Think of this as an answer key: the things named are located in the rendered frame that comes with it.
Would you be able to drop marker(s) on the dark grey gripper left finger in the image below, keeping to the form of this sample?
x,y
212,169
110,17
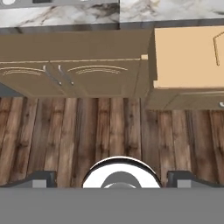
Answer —
x,y
43,178

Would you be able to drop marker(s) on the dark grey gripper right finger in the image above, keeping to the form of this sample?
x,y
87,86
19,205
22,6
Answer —
x,y
179,178

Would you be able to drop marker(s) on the open light wood drawer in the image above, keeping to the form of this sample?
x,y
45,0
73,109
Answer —
x,y
183,58

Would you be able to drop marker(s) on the white and black round object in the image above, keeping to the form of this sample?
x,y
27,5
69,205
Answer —
x,y
96,178

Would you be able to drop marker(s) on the brown arched cupboard door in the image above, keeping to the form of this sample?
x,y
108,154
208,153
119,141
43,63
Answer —
x,y
102,83
26,83

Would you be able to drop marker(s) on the brown flat cupboard panel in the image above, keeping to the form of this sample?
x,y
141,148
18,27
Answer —
x,y
75,45

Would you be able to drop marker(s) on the grey hob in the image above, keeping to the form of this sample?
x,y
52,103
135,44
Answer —
x,y
58,3

